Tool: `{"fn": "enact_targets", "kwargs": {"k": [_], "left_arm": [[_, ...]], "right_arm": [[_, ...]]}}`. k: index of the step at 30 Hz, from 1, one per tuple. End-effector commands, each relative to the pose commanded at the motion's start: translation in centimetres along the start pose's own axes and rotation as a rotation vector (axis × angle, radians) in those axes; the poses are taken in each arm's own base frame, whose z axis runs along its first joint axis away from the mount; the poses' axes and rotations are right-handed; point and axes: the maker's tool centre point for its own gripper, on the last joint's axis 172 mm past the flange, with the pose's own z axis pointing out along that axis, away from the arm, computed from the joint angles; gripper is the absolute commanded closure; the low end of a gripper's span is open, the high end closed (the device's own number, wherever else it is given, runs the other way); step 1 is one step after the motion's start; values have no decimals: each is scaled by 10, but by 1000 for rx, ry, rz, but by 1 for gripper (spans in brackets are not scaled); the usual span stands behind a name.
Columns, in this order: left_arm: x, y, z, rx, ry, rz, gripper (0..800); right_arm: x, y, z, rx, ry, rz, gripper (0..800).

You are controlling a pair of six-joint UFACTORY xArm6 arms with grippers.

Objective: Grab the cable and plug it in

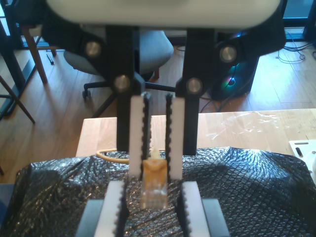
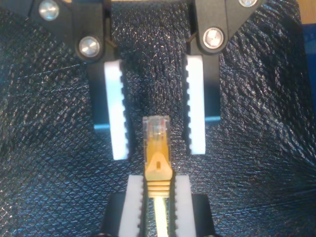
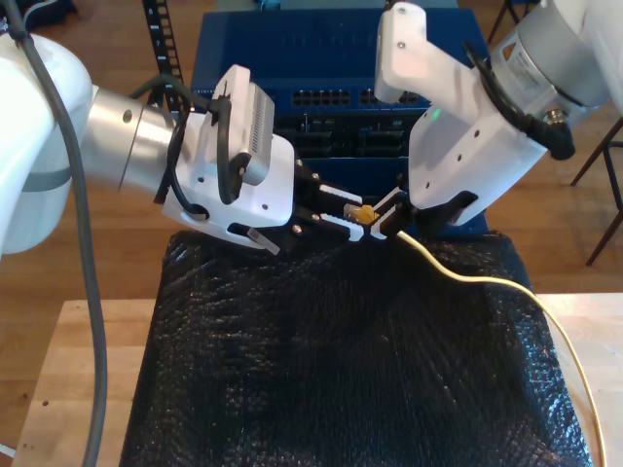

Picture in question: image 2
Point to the black bubble wrap mat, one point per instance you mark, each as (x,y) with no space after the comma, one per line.
(49,148)

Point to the blue flat panel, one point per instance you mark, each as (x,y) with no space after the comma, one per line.
(309,39)

